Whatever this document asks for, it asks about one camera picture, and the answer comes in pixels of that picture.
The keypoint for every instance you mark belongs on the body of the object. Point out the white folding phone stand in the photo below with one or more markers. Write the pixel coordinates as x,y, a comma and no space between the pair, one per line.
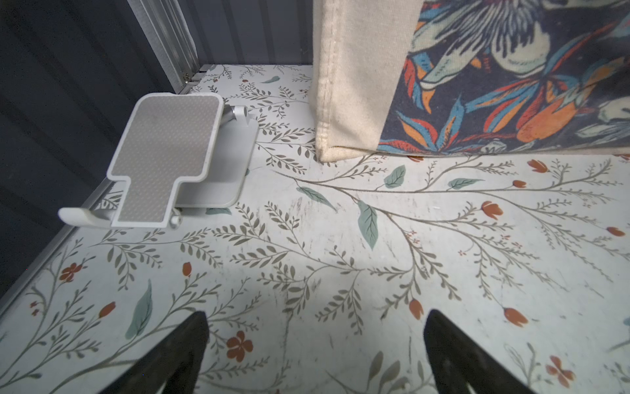
176,152

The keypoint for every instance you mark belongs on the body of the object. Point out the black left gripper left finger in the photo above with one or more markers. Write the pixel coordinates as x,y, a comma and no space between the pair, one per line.
172,366

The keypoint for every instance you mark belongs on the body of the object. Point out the floral canvas tote bag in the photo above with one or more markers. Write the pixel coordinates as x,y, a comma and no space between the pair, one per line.
450,78

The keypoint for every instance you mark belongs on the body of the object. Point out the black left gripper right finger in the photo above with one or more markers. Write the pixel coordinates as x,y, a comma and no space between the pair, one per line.
460,365

